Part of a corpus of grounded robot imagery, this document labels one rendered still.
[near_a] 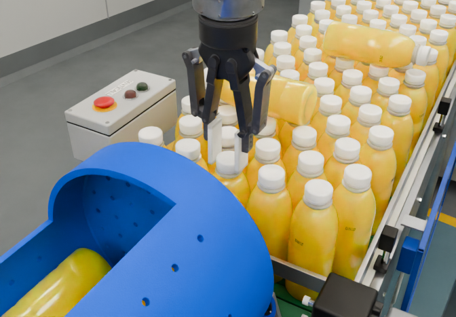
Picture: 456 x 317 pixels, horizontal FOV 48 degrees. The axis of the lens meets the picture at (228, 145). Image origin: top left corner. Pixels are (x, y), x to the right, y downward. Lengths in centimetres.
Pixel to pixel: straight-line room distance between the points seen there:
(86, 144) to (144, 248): 49
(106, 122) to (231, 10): 35
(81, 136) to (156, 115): 15
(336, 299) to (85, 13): 361
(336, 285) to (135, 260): 35
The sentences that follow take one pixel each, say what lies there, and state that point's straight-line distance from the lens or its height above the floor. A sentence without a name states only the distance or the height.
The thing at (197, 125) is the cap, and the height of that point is 110.
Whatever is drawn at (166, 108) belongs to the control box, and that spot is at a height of 105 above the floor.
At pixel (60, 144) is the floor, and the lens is 293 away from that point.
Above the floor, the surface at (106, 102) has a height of 111.
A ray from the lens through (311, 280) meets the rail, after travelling 77.
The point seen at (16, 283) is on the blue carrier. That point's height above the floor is 107.
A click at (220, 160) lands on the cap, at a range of 75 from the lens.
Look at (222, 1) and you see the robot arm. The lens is 61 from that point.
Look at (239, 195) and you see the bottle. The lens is 77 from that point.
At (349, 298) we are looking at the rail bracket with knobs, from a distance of 72.
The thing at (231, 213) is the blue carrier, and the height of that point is 120.
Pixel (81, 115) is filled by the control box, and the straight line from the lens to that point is 91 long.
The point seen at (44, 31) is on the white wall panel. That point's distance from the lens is 391.
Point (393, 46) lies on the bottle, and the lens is 104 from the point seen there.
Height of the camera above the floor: 154
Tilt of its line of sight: 34 degrees down
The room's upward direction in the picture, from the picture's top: straight up
